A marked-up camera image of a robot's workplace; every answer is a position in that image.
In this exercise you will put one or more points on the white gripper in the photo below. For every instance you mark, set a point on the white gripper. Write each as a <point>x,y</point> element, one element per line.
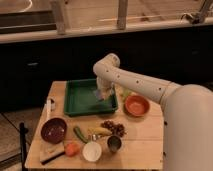
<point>105,86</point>

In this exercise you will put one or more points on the grey blue sponge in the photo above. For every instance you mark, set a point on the grey blue sponge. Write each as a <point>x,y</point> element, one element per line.
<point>99,95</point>

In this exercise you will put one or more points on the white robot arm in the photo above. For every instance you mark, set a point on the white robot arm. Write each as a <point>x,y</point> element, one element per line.
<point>187,113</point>

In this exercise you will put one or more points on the green plastic tray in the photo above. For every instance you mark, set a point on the green plastic tray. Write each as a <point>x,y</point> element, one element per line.
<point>80,99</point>

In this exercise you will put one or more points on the light green vegetable toy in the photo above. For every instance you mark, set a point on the light green vegetable toy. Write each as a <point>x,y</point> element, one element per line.
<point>126,92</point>

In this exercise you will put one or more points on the orange bowl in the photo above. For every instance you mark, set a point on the orange bowl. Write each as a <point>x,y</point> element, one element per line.
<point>136,105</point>

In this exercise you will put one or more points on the yellow banana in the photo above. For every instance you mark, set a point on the yellow banana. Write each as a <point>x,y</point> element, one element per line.
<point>99,130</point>

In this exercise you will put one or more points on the bunch of dark grapes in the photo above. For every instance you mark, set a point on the bunch of dark grapes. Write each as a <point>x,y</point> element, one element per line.
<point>116,129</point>

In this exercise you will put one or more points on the green cucumber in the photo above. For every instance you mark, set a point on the green cucumber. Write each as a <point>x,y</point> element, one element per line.
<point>79,134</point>

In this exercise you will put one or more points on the metal cup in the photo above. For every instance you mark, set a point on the metal cup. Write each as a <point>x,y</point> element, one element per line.
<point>114,143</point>

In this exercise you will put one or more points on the white spatula tool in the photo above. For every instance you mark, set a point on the white spatula tool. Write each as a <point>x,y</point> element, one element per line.
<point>50,105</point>

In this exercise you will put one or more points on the dark red bowl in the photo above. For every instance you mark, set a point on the dark red bowl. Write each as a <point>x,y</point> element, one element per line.
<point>54,130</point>

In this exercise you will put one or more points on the orange carrot toy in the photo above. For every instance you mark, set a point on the orange carrot toy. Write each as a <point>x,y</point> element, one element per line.
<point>72,149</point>

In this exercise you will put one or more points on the wooden block with knife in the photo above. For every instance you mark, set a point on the wooden block with knife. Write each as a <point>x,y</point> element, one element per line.
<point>49,152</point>

